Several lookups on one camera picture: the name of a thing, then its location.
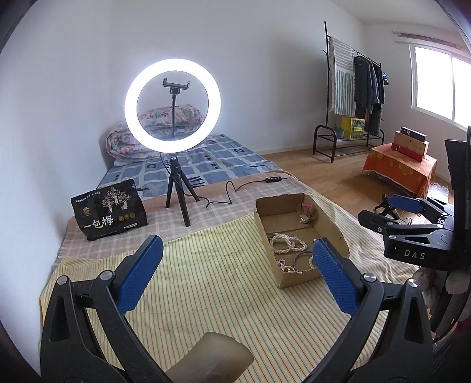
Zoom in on green striped towel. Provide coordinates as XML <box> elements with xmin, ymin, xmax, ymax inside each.
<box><xmin>329</xmin><ymin>37</ymin><xmax>357</xmax><ymax>115</ymax></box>

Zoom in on window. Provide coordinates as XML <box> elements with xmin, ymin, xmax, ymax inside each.
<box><xmin>408</xmin><ymin>44</ymin><xmax>471</xmax><ymax>129</ymax></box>

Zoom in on dark hanging clothes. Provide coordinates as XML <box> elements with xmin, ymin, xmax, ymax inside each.
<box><xmin>353</xmin><ymin>55</ymin><xmax>386</xmax><ymax>136</ymax></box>

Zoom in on black cable with inline controller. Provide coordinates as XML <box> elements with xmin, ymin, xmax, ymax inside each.
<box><xmin>158</xmin><ymin>152</ymin><xmax>300</xmax><ymax>210</ymax></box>

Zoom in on small-bead pearl necklace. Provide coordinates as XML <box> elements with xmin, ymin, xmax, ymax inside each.
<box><xmin>277</xmin><ymin>258</ymin><xmax>315</xmax><ymax>275</ymax></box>

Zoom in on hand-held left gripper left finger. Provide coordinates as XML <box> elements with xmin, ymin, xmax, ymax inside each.
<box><xmin>39</xmin><ymin>235</ymin><xmax>173</xmax><ymax>383</ymax></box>

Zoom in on person's right hand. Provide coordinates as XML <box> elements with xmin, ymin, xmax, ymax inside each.
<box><xmin>414</xmin><ymin>266</ymin><xmax>471</xmax><ymax>306</ymax></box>

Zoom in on yellow striped cloth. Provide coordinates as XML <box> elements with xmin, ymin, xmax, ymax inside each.
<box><xmin>39</xmin><ymin>191</ymin><xmax>420</xmax><ymax>383</ymax></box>

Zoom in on beige translucent object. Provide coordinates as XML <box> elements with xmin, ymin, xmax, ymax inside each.
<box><xmin>165</xmin><ymin>331</ymin><xmax>254</xmax><ymax>383</ymax></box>

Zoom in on black snack bag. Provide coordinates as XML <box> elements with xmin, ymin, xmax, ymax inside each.
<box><xmin>71</xmin><ymin>179</ymin><xmax>148</xmax><ymax>242</ymax></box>

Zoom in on beige plaid bed cover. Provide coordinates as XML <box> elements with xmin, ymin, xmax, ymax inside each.
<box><xmin>57</xmin><ymin>170</ymin><xmax>369</xmax><ymax>266</ymax></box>

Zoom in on brown and red gift box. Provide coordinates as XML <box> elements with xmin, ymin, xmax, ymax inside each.
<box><xmin>392</xmin><ymin>132</ymin><xmax>429</xmax><ymax>163</ymax></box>

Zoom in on large-bead pearl necklace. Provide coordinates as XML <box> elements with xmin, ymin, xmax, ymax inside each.
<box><xmin>270</xmin><ymin>233</ymin><xmax>308</xmax><ymax>255</ymax></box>

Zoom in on blue patterned mattress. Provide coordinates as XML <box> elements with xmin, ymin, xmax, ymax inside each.
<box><xmin>96</xmin><ymin>133</ymin><xmax>282</xmax><ymax>199</ymax></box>

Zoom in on black metal clothes rack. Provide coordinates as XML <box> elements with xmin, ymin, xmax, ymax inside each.
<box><xmin>313</xmin><ymin>21</ymin><xmax>385</xmax><ymax>164</ymax></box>

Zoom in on black phone holder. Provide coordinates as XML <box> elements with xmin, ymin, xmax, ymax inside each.
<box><xmin>163</xmin><ymin>77</ymin><xmax>191</xmax><ymax>138</ymax></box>

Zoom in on dark flat box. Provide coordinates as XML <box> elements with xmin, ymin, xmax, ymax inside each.
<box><xmin>400</xmin><ymin>127</ymin><xmax>428</xmax><ymax>142</ymax></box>

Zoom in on folded floral quilt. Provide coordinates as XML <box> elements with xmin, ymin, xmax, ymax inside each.
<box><xmin>106</xmin><ymin>104</ymin><xmax>205</xmax><ymax>166</ymax></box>

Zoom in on orange cloth covered table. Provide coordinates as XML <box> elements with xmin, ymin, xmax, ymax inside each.
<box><xmin>361</xmin><ymin>143</ymin><xmax>438</xmax><ymax>199</ymax></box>

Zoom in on cardboard box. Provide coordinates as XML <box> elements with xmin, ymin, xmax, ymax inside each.
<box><xmin>255</xmin><ymin>193</ymin><xmax>350</xmax><ymax>290</ymax></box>

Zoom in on wooden curtain rail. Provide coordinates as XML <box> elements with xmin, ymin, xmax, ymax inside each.
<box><xmin>393</xmin><ymin>30</ymin><xmax>461</xmax><ymax>49</ymax></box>

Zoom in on dark green bangle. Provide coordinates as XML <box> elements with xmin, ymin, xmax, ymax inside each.
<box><xmin>294</xmin><ymin>251</ymin><xmax>314</xmax><ymax>272</ymax></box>

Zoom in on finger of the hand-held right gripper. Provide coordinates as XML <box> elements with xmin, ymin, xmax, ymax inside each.
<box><xmin>388</xmin><ymin>194</ymin><xmax>456</xmax><ymax>222</ymax></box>
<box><xmin>358</xmin><ymin>209</ymin><xmax>422</xmax><ymax>240</ymax></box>

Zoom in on yellow crate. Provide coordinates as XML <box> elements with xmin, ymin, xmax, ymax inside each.
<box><xmin>340</xmin><ymin>116</ymin><xmax>366</xmax><ymax>139</ymax></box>

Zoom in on white ring light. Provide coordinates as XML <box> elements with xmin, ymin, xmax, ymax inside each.
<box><xmin>124</xmin><ymin>57</ymin><xmax>222</xmax><ymax>153</ymax></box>

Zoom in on black tripod stand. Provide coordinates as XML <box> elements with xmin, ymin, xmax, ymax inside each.
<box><xmin>164</xmin><ymin>155</ymin><xmax>200</xmax><ymax>227</ymax></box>

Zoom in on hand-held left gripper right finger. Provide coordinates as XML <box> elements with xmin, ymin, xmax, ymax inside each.
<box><xmin>312</xmin><ymin>237</ymin><xmax>435</xmax><ymax>383</ymax></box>

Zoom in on small black floor tripod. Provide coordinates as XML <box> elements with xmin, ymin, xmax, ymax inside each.
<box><xmin>373</xmin><ymin>194</ymin><xmax>400</xmax><ymax>222</ymax></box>

